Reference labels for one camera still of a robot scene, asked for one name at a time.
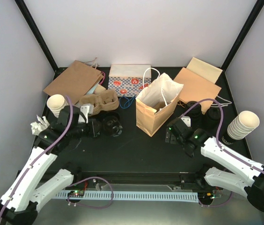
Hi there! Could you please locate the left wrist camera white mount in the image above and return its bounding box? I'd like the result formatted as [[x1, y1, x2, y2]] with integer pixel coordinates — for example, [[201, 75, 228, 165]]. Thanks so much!
[[78, 104, 94, 123]]

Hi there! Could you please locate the bundle of wrapped straws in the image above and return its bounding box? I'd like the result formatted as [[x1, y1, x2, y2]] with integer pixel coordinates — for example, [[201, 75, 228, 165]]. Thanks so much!
[[30, 115, 50, 136]]

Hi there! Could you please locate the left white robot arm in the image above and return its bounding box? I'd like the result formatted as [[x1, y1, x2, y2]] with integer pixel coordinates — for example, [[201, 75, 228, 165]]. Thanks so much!
[[0, 106, 102, 225]]

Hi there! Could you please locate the right stack of paper cups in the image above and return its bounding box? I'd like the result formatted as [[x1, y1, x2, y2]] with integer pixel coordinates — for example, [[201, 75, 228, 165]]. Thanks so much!
[[221, 111, 260, 145]]

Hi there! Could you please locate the left black frame post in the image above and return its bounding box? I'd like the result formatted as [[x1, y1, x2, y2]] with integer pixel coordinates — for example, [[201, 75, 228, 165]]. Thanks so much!
[[15, 0, 58, 72]]

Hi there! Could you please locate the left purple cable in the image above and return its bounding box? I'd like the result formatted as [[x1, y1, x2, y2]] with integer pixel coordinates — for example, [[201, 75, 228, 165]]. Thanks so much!
[[0, 95, 114, 225]]

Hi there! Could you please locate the blue bag handle string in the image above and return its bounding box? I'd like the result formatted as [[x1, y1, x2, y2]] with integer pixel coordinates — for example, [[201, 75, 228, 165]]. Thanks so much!
[[119, 95, 136, 110]]

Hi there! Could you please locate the right black frame post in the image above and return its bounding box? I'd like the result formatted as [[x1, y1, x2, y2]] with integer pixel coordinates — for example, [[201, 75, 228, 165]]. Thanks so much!
[[221, 0, 264, 71]]

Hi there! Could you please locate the stack of pulp cup carriers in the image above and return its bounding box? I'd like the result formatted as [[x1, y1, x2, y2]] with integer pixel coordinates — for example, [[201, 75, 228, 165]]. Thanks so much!
[[79, 90, 119, 115]]

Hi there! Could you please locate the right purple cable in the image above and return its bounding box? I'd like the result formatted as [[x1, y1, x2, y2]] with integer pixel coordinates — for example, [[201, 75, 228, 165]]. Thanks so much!
[[180, 98, 264, 208]]

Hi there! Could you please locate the checkered printed paper bag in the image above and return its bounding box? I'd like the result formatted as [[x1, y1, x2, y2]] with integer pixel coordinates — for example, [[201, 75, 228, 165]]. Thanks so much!
[[108, 64, 151, 98]]

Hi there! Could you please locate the orange flat bag right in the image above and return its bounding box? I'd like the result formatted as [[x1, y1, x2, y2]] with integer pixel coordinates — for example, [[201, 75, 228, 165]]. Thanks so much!
[[174, 68, 221, 103]]

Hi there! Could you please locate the black lid stack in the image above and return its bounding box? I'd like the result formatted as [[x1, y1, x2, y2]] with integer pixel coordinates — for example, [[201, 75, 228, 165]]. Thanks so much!
[[204, 108, 221, 129], [185, 101, 202, 127]]

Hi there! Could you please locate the stack of paper cups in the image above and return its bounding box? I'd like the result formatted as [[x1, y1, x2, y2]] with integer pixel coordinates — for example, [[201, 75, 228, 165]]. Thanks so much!
[[46, 94, 68, 118], [221, 111, 260, 145]]

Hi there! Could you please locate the black frame post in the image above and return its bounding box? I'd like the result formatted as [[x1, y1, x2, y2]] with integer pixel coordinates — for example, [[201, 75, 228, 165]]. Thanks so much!
[[221, 0, 264, 71], [15, 0, 58, 72]]

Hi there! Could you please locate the brown flat paper bag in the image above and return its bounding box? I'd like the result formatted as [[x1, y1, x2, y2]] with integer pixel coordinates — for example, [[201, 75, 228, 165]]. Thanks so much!
[[43, 60, 103, 104]]

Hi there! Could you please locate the black lid stack right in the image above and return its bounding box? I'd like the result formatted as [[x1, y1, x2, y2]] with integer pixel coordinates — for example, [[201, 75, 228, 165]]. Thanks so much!
[[204, 108, 221, 129]]

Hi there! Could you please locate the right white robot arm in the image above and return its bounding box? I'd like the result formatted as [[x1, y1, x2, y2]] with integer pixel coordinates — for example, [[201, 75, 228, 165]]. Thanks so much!
[[167, 118, 264, 212]]

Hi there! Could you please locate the left stack of paper cups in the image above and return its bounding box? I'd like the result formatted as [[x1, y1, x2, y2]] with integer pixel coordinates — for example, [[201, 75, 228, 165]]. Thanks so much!
[[46, 94, 68, 118]]

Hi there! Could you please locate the black lid stack left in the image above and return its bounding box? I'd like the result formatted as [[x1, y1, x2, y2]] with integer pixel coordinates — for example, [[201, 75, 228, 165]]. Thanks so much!
[[185, 101, 202, 127]]

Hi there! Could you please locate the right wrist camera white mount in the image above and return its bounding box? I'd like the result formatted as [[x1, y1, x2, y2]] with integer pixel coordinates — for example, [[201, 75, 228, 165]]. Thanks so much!
[[181, 116, 191, 128]]

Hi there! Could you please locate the blue slotted cable duct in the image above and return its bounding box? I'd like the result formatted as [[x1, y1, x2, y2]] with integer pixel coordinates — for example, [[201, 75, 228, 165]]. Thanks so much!
[[52, 189, 198, 203]]

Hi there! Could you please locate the tan flat paper bag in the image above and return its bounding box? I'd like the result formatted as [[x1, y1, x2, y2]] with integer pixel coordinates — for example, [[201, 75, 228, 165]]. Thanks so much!
[[186, 57, 223, 84]]

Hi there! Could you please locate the orange kraft paper bag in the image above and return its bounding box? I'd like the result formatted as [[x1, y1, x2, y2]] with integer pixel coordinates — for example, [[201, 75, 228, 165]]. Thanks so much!
[[136, 73, 184, 137]]

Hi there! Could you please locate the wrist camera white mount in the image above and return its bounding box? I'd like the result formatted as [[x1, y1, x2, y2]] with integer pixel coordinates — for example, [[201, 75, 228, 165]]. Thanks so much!
[[181, 116, 191, 128], [78, 104, 94, 123]]

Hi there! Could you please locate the purple cable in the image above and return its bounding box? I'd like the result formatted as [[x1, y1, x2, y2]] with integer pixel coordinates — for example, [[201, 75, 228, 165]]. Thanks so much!
[[0, 95, 114, 225], [180, 98, 264, 208]]

